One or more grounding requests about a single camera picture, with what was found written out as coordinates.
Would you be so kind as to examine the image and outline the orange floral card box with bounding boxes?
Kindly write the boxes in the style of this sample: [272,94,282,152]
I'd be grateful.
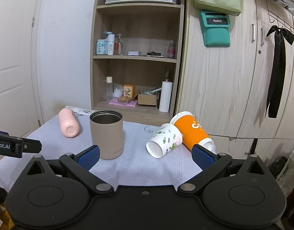
[123,84,136,98]

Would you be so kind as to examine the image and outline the clear bottle beige cap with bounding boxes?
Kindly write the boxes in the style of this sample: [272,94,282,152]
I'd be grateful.
[106,76,113,101]

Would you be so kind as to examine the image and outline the clear bottle red liquid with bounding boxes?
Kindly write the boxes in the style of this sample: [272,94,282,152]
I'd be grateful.
[114,33,124,55]

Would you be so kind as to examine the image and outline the pink flat box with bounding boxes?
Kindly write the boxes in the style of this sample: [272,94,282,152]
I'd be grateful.
[108,98,138,108]

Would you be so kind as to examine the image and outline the orange paper cup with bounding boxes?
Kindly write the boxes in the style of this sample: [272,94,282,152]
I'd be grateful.
[170,111,215,152]

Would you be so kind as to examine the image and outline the wooden wardrobe cabinet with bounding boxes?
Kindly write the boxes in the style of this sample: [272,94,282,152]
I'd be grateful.
[178,0,294,161]

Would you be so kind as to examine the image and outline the teal labelled jar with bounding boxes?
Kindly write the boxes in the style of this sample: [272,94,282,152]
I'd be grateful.
[96,39,108,55]

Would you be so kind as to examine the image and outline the white tube bottle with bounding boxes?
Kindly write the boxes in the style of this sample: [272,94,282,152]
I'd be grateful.
[107,34,115,56]

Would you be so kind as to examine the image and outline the pink tumbler cup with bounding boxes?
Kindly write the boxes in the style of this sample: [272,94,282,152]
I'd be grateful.
[58,108,80,138]

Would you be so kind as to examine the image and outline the white door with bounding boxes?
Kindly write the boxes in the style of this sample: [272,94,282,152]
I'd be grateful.
[0,0,39,137]

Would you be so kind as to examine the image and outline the patterned white table cloth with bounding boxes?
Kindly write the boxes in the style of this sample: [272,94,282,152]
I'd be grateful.
[0,112,205,193]

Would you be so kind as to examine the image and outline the wooden shelf unit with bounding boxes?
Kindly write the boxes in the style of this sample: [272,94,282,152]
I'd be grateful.
[90,0,185,126]

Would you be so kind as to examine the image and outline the white floral paper cup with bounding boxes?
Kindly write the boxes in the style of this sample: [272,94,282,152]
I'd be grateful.
[146,123,183,158]

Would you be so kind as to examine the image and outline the white paper towel roll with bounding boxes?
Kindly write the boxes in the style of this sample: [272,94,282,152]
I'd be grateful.
[159,81,173,113]

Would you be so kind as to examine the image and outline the teal Redmi pouch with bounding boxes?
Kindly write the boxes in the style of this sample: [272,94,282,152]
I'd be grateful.
[200,10,231,47]

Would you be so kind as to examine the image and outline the small pink bottle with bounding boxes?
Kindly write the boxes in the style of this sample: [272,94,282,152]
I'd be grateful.
[167,40,175,59]

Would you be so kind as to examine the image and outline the small cardboard box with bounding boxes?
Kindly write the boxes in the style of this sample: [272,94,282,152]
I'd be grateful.
[138,94,157,106]

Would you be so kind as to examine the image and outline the black ribbon bow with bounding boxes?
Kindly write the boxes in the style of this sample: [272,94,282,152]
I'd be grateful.
[265,25,294,118]

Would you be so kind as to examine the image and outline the beige Miniso tumbler cup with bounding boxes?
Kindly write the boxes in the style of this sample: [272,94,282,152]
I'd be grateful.
[89,110,124,160]

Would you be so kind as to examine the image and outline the white tissue pack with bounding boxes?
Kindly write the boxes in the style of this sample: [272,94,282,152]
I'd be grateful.
[65,105,95,116]

